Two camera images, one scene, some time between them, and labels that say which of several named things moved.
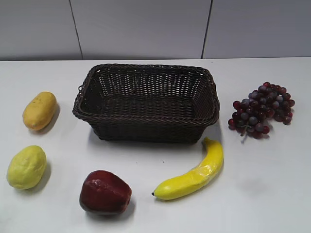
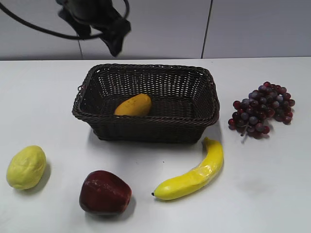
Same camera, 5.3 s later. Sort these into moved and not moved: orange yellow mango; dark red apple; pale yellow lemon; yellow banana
Moved: orange yellow mango
Not moved: dark red apple; pale yellow lemon; yellow banana
